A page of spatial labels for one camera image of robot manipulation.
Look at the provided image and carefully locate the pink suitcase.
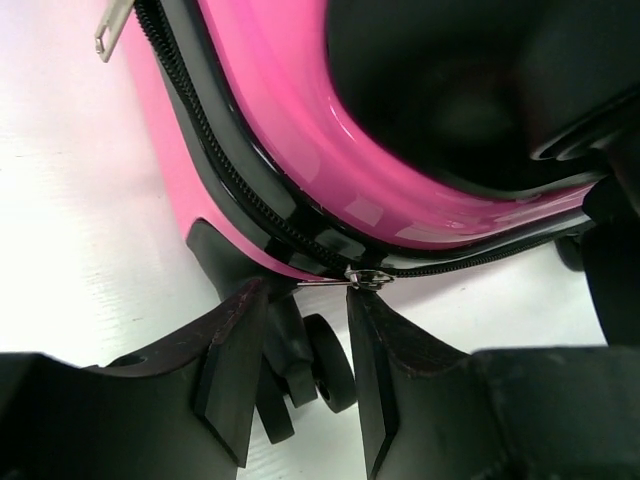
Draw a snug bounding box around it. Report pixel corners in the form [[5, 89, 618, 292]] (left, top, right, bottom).
[[94, 1, 639, 442]]

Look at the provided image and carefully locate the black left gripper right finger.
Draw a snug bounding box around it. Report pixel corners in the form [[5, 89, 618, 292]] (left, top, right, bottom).
[[347, 289, 639, 479]]

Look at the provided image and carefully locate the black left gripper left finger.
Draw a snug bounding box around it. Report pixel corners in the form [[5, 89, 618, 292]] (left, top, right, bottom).
[[1, 280, 268, 479]]

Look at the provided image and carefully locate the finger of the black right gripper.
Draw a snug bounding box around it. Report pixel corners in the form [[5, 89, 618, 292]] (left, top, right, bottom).
[[582, 177, 639, 347]]

